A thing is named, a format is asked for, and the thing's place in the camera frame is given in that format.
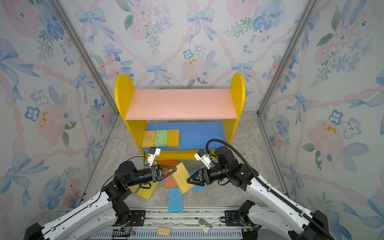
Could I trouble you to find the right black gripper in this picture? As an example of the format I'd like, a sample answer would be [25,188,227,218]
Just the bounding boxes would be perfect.
[188,166,231,188]

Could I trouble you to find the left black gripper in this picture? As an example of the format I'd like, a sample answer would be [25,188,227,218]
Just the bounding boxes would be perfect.
[126,165,176,189]

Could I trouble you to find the tan yellow sponge front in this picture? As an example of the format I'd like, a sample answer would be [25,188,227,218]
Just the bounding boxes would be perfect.
[171,163,194,195]

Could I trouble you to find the green sponge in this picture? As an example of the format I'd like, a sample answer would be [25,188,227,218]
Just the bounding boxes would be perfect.
[154,130,168,148]

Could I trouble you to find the dull yellow sponge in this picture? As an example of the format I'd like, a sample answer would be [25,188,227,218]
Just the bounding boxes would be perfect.
[141,131,156,149]

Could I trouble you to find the deep yellow sponge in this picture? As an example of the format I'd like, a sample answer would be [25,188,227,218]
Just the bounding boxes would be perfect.
[167,130,180,148]

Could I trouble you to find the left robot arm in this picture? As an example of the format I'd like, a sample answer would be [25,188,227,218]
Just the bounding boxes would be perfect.
[24,161,177,240]

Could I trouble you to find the yellow shelf pink blue boards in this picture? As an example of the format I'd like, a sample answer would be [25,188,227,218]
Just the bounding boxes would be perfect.
[115,73,246,161]

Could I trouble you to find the blue sponge right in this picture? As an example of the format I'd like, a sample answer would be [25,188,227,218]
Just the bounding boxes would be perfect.
[189,170,207,193]

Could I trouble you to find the blue sponge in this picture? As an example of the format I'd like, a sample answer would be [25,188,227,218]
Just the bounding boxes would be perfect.
[168,188,183,213]
[189,170,207,193]

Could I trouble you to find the light orange sponge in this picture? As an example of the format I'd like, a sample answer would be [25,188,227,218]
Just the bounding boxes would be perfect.
[164,176,177,189]

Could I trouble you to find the dark orange sponge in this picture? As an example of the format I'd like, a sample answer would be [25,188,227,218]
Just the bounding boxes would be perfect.
[159,160,178,167]

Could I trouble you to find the bright yellow sponge left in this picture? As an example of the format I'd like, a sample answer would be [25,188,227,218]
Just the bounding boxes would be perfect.
[137,182,159,201]

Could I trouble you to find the blue sponge front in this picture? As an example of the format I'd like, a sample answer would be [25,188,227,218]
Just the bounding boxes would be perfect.
[168,188,183,213]

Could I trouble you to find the yellow sponge far left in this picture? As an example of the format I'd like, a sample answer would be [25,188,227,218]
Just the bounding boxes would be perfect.
[129,185,140,193]

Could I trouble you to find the metal clip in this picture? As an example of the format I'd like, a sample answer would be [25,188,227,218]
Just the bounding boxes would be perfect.
[199,219,212,235]

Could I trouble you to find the small wooden block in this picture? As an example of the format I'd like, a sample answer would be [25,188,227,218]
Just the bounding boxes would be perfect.
[157,227,171,237]

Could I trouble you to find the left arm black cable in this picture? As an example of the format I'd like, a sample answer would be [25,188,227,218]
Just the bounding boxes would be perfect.
[100,155,149,196]

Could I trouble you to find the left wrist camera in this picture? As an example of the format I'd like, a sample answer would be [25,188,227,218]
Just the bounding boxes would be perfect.
[147,147,161,168]

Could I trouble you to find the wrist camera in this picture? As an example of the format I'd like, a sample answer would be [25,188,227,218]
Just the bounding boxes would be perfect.
[194,150,219,169]
[147,147,161,168]

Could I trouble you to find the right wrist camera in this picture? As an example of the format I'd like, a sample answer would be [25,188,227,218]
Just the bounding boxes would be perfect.
[194,150,219,169]

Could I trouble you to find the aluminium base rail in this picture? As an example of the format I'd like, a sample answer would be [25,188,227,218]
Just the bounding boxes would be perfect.
[49,205,316,240]

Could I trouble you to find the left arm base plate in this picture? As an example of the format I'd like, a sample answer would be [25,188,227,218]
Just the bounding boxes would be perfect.
[116,210,147,227]

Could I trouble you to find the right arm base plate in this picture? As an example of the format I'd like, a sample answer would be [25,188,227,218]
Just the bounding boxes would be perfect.
[220,210,260,228]

